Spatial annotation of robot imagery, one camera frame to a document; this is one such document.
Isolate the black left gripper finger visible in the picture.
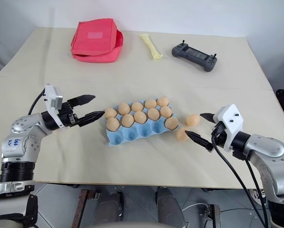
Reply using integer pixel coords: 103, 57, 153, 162
69, 94, 96, 108
78, 110, 106, 127

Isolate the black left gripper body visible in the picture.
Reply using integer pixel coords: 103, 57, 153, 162
58, 100, 80, 128

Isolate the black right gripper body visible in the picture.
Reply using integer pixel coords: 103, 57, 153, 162
210, 120, 228, 149

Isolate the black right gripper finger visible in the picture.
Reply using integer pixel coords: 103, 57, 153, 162
185, 130, 214, 153
199, 112, 219, 124

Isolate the blue egg tray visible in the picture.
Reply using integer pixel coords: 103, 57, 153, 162
103, 96, 177, 146

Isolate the brown egg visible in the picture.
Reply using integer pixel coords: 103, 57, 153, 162
121, 114, 135, 128
159, 105, 173, 119
157, 96, 169, 107
104, 108, 118, 119
176, 127, 191, 143
118, 103, 131, 115
131, 101, 144, 112
186, 114, 200, 126
106, 117, 121, 132
133, 111, 147, 124
165, 116, 179, 131
147, 108, 160, 120
144, 98, 157, 109

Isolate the red fabric bag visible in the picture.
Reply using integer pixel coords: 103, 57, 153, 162
70, 20, 125, 63

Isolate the grey handheld remote controller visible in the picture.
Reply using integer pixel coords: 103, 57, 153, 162
171, 39, 219, 73

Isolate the dark rounded shape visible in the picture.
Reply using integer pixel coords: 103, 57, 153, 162
155, 186, 188, 228
100, 190, 125, 224

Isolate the pale yellow plastic packet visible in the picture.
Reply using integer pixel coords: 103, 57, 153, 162
139, 33, 164, 61

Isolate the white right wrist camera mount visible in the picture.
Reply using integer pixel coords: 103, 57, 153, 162
213, 104, 244, 152

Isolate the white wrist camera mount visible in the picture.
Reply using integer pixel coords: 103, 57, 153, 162
213, 104, 244, 152
43, 84, 65, 129

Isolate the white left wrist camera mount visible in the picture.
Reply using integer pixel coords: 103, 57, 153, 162
43, 84, 65, 129

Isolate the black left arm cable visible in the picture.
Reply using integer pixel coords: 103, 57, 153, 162
27, 88, 47, 115

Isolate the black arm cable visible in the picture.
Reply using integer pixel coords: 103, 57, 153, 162
211, 133, 261, 228
27, 88, 47, 115
244, 158, 268, 228

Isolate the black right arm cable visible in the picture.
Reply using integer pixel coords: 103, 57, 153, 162
211, 133, 261, 228
244, 158, 268, 228

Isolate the white floor cable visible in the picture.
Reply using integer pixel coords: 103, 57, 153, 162
181, 201, 206, 212

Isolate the rusty metal bracket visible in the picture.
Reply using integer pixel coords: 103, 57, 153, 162
203, 203, 221, 228
78, 189, 95, 228

